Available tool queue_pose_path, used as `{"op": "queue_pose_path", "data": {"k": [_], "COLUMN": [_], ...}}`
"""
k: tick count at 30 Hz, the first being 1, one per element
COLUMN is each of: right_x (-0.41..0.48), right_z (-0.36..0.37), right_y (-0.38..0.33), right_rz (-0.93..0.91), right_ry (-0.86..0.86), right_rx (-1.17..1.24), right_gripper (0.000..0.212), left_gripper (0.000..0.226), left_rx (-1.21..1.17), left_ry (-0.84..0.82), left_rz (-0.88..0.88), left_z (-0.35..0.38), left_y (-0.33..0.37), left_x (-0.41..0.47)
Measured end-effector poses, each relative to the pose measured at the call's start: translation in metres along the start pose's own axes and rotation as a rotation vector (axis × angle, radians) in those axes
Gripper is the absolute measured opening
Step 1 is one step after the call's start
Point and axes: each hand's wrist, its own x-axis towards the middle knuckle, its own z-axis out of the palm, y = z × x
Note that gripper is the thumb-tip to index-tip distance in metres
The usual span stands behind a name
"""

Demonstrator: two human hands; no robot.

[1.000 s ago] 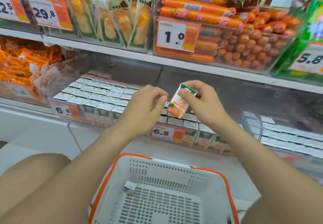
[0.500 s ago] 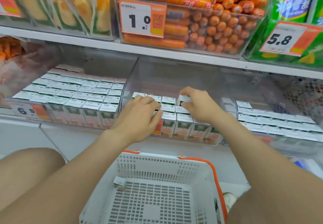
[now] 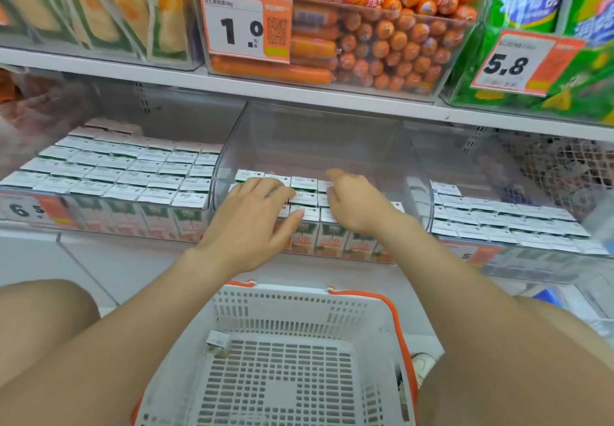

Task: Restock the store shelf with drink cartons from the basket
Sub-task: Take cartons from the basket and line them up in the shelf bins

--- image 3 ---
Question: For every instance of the person's left hand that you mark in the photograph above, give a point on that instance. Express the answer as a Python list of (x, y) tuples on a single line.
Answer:
[(249, 234)]

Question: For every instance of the person's right hand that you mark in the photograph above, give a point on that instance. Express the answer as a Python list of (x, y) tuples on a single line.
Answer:
[(360, 205)]

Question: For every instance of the bin of juice cartons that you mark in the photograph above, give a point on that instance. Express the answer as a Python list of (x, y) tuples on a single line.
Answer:
[(120, 171), (503, 222), (345, 243)]

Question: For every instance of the juice carton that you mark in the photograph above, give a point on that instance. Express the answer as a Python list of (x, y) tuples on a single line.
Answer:
[(218, 339)]

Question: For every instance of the person's left forearm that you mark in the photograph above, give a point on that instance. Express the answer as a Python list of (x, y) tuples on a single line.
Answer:
[(105, 354)]

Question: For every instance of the person's right forearm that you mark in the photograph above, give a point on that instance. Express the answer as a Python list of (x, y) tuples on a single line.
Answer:
[(503, 334)]

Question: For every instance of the clear plastic shelf bin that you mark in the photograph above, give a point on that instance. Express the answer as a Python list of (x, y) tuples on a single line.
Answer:
[(326, 138), (192, 114), (455, 152), (455, 102), (96, 59), (431, 90), (19, 119)]

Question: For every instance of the person's right white shoe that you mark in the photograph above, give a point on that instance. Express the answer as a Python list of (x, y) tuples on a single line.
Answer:
[(424, 365)]

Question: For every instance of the person's left leg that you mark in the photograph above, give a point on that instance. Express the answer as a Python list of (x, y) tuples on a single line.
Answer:
[(38, 315)]

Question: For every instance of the person's leg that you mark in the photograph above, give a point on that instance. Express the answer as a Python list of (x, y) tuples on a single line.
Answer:
[(38, 315), (566, 330)]

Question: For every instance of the person's right leg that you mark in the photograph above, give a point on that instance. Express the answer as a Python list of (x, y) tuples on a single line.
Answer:
[(566, 330)]

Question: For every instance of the orange white price tag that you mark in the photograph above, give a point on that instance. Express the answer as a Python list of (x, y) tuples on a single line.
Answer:
[(235, 25), (467, 253), (29, 210), (508, 63)]

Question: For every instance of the stack of orange sausages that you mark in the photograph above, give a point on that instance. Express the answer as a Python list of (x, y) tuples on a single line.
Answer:
[(384, 42)]

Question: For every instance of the stack of pink snack packets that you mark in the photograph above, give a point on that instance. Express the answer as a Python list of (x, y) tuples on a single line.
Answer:
[(38, 109)]

